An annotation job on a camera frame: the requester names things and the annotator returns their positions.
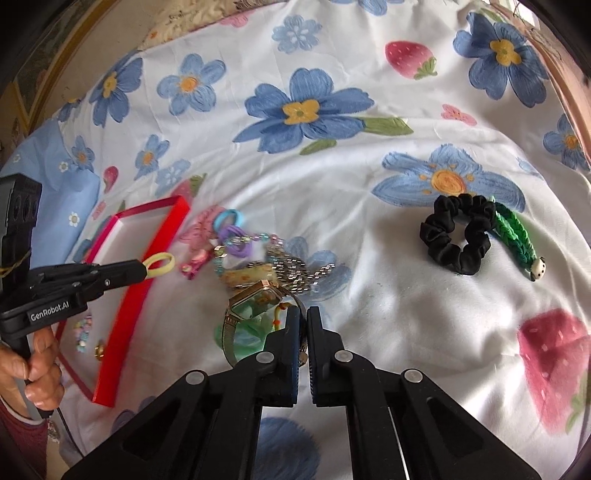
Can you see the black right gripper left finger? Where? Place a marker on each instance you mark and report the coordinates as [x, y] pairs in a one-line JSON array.
[[203, 426]]

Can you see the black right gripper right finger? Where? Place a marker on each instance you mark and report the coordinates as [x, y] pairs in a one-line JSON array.
[[403, 425]]

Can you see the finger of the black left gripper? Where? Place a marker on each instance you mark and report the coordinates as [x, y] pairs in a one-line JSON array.
[[119, 274]]

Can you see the pink bow hair clip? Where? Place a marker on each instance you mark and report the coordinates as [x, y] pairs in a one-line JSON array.
[[198, 238]]

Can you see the yellow hair claw clip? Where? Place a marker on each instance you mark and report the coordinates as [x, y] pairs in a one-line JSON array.
[[249, 275]]

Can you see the gold square wristwatch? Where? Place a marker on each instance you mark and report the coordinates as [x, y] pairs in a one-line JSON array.
[[264, 293]]

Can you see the dark red sleeve forearm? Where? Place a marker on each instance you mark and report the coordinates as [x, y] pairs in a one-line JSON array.
[[29, 436]]

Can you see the red jewelry box tray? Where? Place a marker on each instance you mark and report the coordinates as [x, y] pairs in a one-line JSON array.
[[94, 344]]

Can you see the person's left hand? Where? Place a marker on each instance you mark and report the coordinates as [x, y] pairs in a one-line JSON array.
[[37, 379]]

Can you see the light blue floral pillow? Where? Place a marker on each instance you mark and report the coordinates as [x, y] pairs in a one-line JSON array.
[[70, 188]]

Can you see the framed landscape painting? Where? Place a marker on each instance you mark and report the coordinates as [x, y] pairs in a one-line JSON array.
[[43, 66]]

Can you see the black scrunchie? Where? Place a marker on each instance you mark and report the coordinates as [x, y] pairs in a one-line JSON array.
[[456, 233]]

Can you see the floral white bed sheet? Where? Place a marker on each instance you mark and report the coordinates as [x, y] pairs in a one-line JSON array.
[[329, 149]]

